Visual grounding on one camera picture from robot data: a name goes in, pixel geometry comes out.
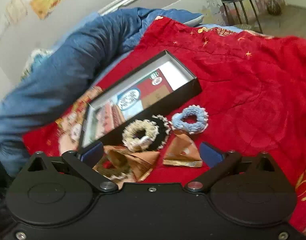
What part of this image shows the white patterned cloth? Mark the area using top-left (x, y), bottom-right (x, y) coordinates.
top-left (21, 49), bottom-right (54, 80)

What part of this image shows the black scrunchie with white trim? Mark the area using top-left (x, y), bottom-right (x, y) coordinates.
top-left (143, 114), bottom-right (172, 150)

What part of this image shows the red printed blanket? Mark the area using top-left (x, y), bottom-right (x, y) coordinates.
top-left (23, 15), bottom-right (306, 233)

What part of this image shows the blue knitted scrunchie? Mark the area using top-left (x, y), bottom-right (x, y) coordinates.
top-left (172, 104), bottom-right (209, 135)

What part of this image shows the light blue cloth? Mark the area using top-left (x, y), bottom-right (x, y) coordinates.
top-left (187, 14), bottom-right (205, 27)

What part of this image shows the black cardboard box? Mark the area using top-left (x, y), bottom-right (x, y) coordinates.
top-left (78, 50), bottom-right (202, 153)

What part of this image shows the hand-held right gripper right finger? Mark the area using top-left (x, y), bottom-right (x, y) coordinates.
top-left (184, 142), bottom-right (281, 194)

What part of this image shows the blue quilt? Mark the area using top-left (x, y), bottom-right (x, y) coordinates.
top-left (0, 7), bottom-right (203, 178)

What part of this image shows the cream knitted scrunchie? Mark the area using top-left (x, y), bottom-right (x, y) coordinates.
top-left (122, 120), bottom-right (160, 152)

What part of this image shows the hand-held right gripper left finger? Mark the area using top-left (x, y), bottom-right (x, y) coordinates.
top-left (26, 141), bottom-right (118, 193)

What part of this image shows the woven ball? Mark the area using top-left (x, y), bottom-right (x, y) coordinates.
top-left (267, 0), bottom-right (283, 16)

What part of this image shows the pale wall poster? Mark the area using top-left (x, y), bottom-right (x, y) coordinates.
top-left (6, 0), bottom-right (27, 25)

